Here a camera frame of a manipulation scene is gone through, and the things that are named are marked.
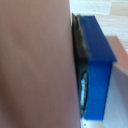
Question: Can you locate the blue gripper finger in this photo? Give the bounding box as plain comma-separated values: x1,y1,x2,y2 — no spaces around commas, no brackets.
71,13,118,122

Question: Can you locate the pink mug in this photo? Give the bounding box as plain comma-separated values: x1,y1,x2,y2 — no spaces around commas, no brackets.
0,0,128,128

